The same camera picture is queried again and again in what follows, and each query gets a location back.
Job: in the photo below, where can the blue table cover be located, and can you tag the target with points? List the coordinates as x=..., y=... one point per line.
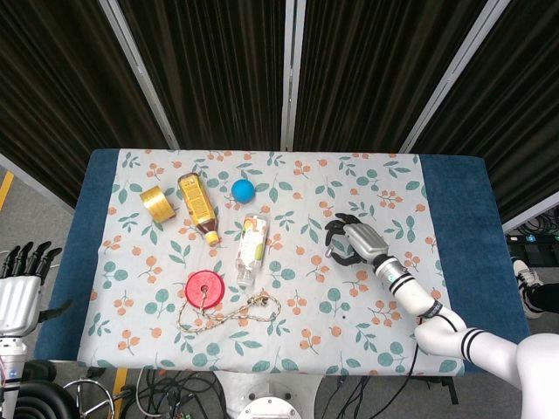
x=463, y=209

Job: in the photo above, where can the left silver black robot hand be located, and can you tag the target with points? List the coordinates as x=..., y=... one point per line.
x=17, y=305

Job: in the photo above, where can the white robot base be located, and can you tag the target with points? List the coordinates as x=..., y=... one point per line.
x=268, y=399

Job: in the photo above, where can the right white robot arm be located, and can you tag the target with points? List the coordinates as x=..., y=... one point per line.
x=441, y=336

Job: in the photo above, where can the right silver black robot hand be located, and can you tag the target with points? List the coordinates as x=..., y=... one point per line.
x=367, y=242

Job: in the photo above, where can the red plastic disc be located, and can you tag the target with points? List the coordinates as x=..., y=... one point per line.
x=211, y=286

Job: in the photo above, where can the black trouser leg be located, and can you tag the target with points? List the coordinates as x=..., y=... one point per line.
x=546, y=299

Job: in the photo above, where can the blue ball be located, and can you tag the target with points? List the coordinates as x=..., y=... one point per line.
x=243, y=191

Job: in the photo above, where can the aluminium partition post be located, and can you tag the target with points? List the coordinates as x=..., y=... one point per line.
x=454, y=74
x=291, y=74
x=140, y=74

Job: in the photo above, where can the dark pleated partition panel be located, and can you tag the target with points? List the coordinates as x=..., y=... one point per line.
x=371, y=70
x=214, y=70
x=57, y=87
x=519, y=109

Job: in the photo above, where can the amber tea bottle yellow label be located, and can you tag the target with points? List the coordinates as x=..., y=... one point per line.
x=197, y=201

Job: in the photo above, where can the floral white tablecloth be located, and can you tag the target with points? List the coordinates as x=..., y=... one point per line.
x=305, y=196

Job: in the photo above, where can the white black sneaker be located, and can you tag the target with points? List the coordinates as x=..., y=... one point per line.
x=526, y=275

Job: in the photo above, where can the gold tape roll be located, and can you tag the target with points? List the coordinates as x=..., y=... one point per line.
x=157, y=204

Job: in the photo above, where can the clear bottle white label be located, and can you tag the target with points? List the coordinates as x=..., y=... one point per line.
x=252, y=244

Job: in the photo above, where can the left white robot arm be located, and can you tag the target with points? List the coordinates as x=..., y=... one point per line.
x=11, y=371

